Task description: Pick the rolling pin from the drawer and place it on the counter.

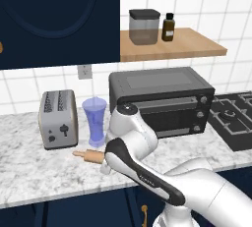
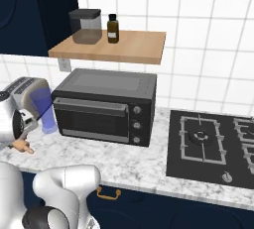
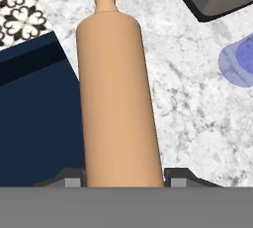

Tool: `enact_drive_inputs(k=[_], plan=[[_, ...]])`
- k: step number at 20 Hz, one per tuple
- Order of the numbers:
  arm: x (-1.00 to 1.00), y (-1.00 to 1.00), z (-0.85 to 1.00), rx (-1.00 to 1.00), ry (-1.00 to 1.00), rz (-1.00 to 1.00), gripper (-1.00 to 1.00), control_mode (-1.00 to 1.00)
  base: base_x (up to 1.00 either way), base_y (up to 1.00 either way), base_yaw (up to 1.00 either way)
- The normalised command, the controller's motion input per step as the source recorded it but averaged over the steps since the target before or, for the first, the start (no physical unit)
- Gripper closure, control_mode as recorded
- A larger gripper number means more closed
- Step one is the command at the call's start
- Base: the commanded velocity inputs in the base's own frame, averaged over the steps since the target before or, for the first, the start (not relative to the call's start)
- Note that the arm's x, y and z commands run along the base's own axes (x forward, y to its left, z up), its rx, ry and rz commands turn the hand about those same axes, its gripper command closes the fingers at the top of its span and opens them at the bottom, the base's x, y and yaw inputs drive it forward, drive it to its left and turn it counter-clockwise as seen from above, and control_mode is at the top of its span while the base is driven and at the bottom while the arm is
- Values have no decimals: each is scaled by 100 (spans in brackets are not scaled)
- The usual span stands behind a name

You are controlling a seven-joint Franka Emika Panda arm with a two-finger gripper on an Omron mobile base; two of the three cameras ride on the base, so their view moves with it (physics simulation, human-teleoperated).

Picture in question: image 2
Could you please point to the black gas hob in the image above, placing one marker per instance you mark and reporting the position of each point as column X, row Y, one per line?
column 211, row 147

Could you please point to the small tan object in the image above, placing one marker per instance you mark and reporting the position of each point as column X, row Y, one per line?
column 23, row 146

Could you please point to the navy wall cupboard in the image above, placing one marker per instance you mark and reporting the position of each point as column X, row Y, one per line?
column 29, row 11

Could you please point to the navy drawer front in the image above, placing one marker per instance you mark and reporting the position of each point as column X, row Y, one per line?
column 139, row 209

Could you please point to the silver toaster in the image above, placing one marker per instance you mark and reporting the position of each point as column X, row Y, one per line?
column 25, row 89

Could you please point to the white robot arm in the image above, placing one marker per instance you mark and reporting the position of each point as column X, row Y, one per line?
column 66, row 186

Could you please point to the black toaster oven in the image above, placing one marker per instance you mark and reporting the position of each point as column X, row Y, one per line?
column 105, row 84

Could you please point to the brown glass bottle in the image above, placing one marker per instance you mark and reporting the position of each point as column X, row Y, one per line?
column 113, row 29

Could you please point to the navy base cupboard front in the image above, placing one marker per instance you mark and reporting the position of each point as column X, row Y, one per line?
column 218, row 218

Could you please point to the blue translucent cup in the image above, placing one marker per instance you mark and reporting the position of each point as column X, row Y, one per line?
column 46, row 110

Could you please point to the grey toaster oven knob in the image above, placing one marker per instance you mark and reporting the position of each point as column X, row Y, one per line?
column 136, row 139
column 137, row 109
column 136, row 125

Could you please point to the white wall outlet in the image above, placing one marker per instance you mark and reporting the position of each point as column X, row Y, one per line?
column 64, row 64

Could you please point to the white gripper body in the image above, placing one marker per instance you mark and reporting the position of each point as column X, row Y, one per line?
column 29, row 126

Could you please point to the clear jar with black lid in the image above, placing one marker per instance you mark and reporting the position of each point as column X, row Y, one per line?
column 86, row 28

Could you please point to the wooden wall shelf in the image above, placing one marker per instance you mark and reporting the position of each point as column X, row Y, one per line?
column 132, row 46

